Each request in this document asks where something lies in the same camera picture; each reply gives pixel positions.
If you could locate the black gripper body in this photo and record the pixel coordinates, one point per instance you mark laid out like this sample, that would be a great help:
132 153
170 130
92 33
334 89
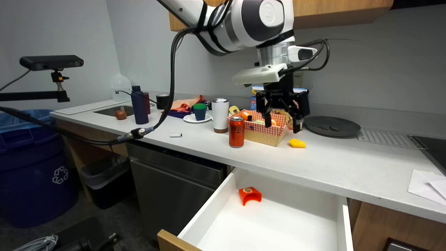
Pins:
281 96

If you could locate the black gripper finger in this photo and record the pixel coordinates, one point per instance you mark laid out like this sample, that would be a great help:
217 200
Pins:
296 123
267 119

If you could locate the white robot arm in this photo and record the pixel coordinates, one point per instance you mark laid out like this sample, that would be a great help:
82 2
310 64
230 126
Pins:
273 47

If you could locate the orange toy in drawer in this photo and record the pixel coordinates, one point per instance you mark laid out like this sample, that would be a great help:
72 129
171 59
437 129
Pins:
249 195

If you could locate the white wooden-front drawer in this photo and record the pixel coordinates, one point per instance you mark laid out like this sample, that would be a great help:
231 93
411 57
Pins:
288 218

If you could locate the orange patterned paper tray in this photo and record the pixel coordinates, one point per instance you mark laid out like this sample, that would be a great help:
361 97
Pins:
256 132

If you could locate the black round hot plate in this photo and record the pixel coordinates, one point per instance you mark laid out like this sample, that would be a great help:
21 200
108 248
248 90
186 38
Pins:
331 128

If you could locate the red soda can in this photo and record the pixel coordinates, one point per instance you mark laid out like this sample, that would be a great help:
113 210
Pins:
235 132

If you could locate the white tumbler cup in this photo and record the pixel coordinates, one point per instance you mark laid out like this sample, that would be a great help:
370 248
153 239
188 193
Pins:
218 115

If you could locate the blue cup green rim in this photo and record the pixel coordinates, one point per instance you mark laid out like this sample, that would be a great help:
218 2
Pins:
199 111

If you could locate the white plate far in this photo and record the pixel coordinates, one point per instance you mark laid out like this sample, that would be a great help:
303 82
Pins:
192 119

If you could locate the wooden upper cabinet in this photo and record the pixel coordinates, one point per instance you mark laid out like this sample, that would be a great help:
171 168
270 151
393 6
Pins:
324 12

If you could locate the stainless dishwasher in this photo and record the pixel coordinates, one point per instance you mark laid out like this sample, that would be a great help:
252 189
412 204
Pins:
171 186

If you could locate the dark blue water bottle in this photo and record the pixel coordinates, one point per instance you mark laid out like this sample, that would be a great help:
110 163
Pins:
139 105

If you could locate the white paper sheet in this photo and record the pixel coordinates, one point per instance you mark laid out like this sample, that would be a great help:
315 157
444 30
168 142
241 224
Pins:
429 186

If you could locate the black trash bin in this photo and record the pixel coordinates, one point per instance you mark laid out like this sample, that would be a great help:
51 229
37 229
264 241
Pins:
107 182

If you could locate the blue recycling bin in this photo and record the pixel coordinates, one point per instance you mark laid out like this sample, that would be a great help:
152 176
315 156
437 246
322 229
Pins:
36 185

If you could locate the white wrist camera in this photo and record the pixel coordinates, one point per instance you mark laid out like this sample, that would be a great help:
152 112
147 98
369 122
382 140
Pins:
269 73

